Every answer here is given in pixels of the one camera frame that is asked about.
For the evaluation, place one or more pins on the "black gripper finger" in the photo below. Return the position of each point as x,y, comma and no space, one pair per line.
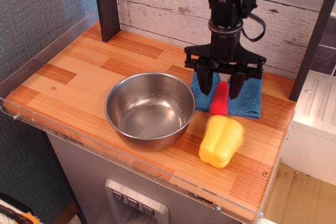
236,83
204,75

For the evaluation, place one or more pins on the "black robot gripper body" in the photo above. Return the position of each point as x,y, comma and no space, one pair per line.
224,54

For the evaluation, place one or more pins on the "red handled metal spork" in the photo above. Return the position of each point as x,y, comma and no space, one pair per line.
219,105

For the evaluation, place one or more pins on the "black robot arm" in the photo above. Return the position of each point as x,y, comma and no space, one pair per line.
228,15

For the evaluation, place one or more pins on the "blue folded cloth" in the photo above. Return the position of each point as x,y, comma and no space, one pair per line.
247,104

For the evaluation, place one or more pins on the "yellow toy bell pepper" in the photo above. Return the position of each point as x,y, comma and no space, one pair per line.
223,136

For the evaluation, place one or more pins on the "stainless steel bowl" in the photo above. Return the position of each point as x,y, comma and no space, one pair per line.
150,111

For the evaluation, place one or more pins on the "silver dispenser button panel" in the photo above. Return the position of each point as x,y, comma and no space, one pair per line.
134,204

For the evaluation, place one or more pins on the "grey toy fridge cabinet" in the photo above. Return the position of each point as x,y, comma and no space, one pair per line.
87,174

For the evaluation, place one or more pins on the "clear acrylic table guard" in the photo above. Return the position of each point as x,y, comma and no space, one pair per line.
64,96

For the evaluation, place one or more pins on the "yellow black object corner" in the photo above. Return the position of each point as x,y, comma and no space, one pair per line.
25,218

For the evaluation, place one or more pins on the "dark right frame post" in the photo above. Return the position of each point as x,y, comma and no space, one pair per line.
315,38

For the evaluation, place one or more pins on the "dark frame post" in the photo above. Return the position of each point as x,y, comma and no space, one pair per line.
108,18
315,38

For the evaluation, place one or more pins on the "dark left frame post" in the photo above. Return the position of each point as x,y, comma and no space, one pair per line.
108,18

